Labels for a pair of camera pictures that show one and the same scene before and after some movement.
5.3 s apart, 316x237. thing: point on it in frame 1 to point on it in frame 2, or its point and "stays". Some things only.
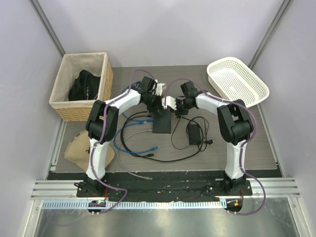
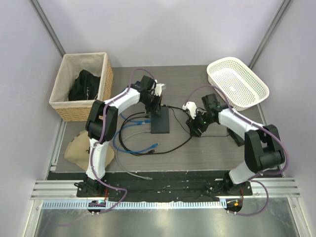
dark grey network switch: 162,123 stays
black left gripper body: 153,102 stays
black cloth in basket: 85,87 stays
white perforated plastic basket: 231,80 stays
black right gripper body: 182,106 to 201,121
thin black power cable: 205,141 to 203,136
